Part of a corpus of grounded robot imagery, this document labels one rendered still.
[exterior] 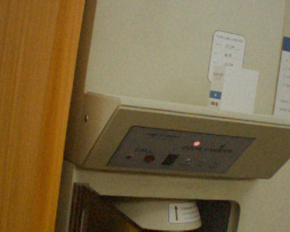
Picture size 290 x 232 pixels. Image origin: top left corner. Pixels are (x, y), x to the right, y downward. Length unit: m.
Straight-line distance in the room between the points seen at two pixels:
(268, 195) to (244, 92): 0.76
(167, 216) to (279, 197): 0.71
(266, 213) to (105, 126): 0.90
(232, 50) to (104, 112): 0.26
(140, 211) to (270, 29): 0.35
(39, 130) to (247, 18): 0.39
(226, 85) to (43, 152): 0.27
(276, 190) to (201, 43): 0.76
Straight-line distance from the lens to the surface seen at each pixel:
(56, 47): 0.72
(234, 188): 0.97
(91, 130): 0.79
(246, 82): 0.85
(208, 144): 0.83
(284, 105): 1.57
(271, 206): 1.60
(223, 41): 0.93
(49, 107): 0.72
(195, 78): 0.90
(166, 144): 0.80
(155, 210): 0.94
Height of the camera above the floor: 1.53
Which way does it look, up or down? 3 degrees down
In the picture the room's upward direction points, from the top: 8 degrees clockwise
